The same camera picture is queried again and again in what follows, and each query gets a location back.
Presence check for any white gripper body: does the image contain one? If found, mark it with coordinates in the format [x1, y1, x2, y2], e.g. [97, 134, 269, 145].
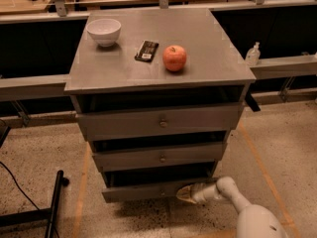
[191, 183, 220, 203]

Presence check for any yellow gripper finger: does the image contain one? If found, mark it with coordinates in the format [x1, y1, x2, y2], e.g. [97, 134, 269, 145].
[176, 184, 192, 197]
[177, 196, 197, 204]

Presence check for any grey bottom drawer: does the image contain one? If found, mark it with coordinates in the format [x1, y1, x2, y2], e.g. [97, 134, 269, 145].
[102, 162, 217, 203]

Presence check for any grey drawer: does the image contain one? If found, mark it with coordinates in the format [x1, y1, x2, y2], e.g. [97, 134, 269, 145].
[102, 162, 217, 203]
[77, 102, 243, 141]
[92, 142, 227, 172]

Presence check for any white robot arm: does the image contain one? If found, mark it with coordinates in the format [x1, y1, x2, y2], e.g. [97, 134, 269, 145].
[176, 177, 288, 238]

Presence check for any grey middle drawer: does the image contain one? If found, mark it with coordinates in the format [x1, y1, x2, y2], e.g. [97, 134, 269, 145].
[92, 142, 227, 172]

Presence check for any grey top drawer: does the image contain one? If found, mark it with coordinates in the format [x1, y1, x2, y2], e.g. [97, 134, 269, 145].
[77, 102, 243, 141]

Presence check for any grey wooden drawer cabinet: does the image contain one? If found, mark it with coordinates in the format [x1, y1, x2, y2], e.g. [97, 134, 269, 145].
[64, 7, 258, 196]

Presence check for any red apple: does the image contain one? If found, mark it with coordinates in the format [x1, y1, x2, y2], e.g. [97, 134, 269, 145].
[162, 45, 187, 72]

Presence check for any black metal stand base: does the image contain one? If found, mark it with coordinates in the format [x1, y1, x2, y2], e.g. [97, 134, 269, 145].
[0, 170, 69, 238]

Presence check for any clear hand sanitizer bottle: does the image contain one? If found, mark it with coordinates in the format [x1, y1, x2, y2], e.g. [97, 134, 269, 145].
[245, 42, 261, 66]

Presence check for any black chocolate bar wrapper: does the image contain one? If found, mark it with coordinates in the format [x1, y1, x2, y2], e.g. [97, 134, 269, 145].
[135, 41, 159, 62]

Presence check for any white ceramic bowl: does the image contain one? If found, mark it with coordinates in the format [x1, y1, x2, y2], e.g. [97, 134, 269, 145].
[86, 19, 121, 47]

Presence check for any black floor cable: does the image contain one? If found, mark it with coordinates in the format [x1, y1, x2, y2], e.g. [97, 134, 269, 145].
[0, 160, 41, 211]

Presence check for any grey metal rail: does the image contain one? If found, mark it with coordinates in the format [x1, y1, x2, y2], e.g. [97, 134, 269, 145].
[0, 55, 317, 102]

